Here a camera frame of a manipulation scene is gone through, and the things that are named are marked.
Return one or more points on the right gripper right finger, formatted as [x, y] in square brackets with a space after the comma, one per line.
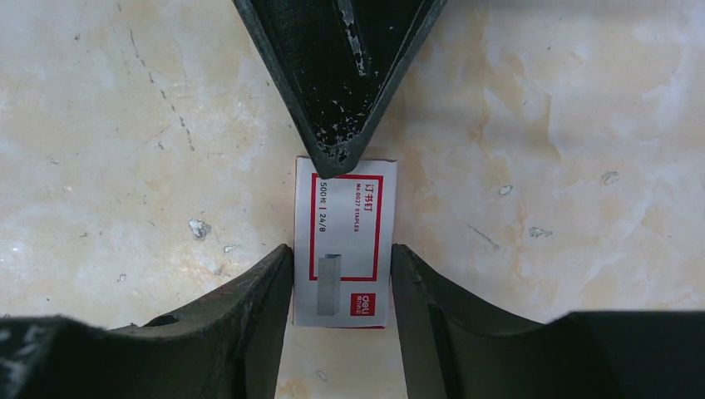
[455, 344]

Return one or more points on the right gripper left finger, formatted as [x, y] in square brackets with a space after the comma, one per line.
[226, 344]

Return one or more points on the red white staple box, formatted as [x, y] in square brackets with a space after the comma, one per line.
[342, 245]

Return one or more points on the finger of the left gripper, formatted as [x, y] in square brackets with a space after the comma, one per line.
[337, 64]

